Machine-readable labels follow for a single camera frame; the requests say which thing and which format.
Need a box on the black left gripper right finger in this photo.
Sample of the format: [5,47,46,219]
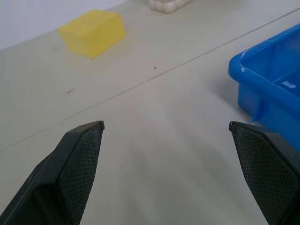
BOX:
[228,121,300,225]

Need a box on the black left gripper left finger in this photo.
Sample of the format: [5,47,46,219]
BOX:
[0,120,105,225]

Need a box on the yellow plastic box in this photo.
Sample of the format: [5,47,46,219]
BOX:
[59,9,127,59]

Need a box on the blue plastic bin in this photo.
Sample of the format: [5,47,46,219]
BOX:
[228,22,300,151]

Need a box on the white egg tray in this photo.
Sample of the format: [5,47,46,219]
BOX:
[147,0,194,14]

